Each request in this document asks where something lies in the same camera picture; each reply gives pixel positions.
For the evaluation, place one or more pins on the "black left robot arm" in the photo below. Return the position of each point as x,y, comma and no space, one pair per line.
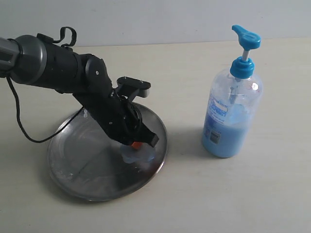
38,61

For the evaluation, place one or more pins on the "round steel plate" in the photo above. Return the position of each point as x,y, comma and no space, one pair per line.
85,163

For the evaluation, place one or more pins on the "blue soap blob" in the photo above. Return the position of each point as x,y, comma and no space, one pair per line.
144,154

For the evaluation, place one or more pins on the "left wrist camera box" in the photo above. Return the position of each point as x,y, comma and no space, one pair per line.
132,88

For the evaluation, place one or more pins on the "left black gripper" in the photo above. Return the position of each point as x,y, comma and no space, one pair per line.
116,120

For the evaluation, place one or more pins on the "blue pump soap bottle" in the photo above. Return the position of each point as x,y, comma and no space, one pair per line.
234,97

